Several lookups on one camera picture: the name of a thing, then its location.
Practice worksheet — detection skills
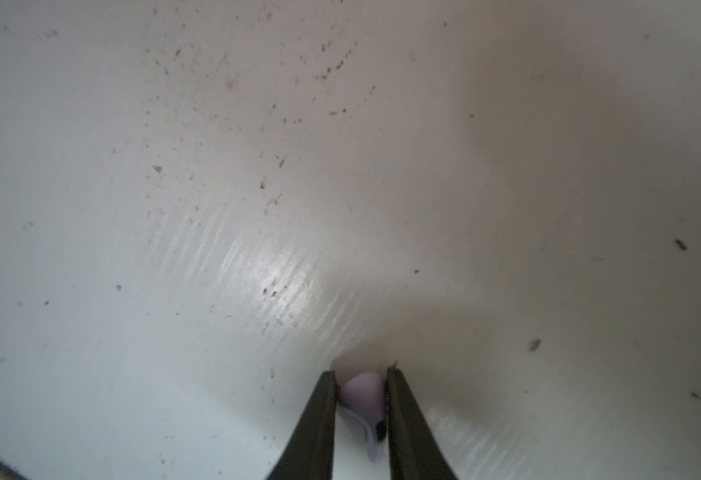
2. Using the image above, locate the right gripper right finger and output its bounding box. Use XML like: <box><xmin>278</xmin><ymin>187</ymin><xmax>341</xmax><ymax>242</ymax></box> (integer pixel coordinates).
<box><xmin>386</xmin><ymin>365</ymin><xmax>457</xmax><ymax>480</ymax></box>

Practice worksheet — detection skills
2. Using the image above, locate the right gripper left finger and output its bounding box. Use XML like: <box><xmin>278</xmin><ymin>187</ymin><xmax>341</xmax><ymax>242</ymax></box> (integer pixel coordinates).
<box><xmin>266</xmin><ymin>371</ymin><xmax>338</xmax><ymax>480</ymax></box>

